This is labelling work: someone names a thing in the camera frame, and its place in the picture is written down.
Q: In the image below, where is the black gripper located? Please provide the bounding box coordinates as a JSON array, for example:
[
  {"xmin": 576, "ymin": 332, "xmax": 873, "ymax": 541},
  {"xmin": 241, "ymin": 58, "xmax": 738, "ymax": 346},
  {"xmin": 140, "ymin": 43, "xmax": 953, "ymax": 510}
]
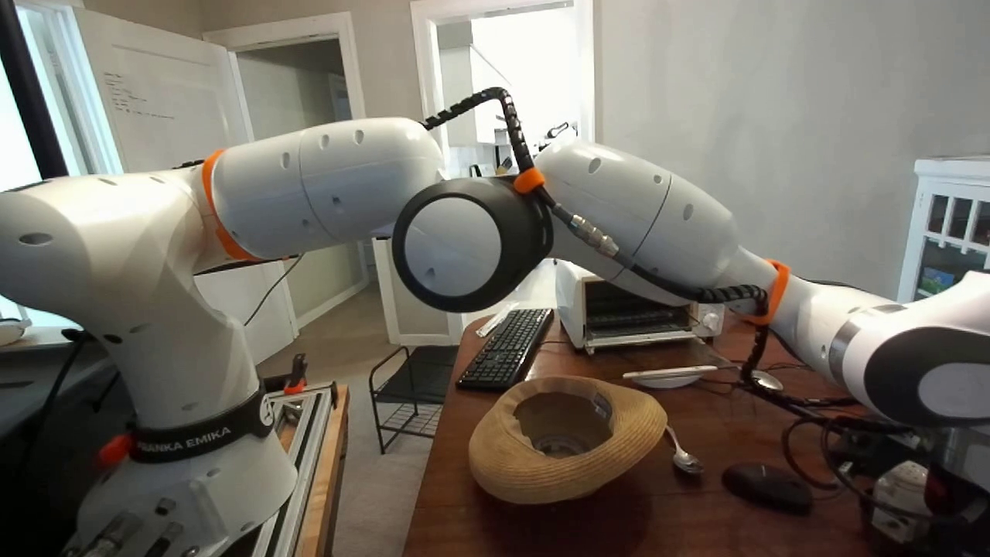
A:
[{"xmin": 923, "ymin": 457, "xmax": 990, "ymax": 557}]

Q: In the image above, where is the black computer mouse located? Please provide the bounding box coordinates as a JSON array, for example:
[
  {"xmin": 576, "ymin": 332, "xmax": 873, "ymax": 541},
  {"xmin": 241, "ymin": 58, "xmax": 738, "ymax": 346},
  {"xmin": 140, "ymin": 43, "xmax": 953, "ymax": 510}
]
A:
[{"xmin": 720, "ymin": 457, "xmax": 816, "ymax": 518}]

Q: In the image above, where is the black window post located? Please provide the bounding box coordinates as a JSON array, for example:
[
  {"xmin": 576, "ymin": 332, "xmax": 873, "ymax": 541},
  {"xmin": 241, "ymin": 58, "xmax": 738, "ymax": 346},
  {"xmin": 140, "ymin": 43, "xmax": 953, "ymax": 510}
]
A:
[{"xmin": 0, "ymin": 0, "xmax": 72, "ymax": 181}]

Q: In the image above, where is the aluminium rail frame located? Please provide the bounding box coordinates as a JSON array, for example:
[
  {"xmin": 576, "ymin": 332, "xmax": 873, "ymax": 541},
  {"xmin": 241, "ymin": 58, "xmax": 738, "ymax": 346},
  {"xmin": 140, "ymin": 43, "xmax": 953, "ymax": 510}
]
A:
[{"xmin": 251, "ymin": 377, "xmax": 344, "ymax": 557}]

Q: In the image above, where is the white whiteboard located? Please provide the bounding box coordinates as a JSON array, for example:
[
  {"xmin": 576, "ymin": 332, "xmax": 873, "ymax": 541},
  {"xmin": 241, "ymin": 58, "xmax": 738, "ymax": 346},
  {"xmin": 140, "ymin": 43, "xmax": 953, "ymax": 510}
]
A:
[{"xmin": 73, "ymin": 6, "xmax": 256, "ymax": 174}]

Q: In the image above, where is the black metal chair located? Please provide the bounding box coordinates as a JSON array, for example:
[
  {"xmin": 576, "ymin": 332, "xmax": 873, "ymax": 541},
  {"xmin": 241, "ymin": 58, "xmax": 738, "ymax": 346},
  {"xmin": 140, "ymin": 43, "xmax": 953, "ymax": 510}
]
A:
[{"xmin": 364, "ymin": 343, "xmax": 462, "ymax": 457}]

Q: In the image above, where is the black braided cable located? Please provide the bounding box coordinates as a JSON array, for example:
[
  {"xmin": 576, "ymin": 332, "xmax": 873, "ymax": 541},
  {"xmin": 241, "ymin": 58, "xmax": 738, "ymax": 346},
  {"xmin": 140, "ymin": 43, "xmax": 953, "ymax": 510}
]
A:
[{"xmin": 416, "ymin": 84, "xmax": 900, "ymax": 490}]

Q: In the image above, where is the white toaster oven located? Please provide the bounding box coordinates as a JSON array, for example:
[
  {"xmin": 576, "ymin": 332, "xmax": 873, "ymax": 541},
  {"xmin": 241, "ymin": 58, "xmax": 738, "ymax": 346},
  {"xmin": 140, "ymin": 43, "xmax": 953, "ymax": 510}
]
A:
[{"xmin": 554, "ymin": 257, "xmax": 728, "ymax": 392}]

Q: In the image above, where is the wooden base board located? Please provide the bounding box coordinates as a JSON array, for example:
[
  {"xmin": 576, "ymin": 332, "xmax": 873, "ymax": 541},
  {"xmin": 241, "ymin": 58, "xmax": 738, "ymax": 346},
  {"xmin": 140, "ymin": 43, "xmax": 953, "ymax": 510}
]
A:
[{"xmin": 294, "ymin": 385, "xmax": 354, "ymax": 557}]

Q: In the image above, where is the black computer keyboard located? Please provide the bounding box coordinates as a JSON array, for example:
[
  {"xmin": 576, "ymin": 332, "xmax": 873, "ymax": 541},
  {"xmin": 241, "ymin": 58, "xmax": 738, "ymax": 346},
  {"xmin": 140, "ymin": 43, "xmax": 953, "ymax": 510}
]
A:
[{"xmin": 455, "ymin": 305, "xmax": 557, "ymax": 397}]

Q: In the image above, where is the white glass door cabinet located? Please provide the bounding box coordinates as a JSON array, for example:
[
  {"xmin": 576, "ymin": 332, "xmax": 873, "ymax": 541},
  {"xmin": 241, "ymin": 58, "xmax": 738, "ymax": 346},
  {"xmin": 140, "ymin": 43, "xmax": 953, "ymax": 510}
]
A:
[{"xmin": 895, "ymin": 152, "xmax": 990, "ymax": 305}]

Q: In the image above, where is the small jar white top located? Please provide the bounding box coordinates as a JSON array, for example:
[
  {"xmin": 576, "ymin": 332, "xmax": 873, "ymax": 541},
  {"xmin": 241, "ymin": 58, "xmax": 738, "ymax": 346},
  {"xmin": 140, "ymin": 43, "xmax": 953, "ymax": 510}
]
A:
[{"xmin": 868, "ymin": 457, "xmax": 936, "ymax": 549}]

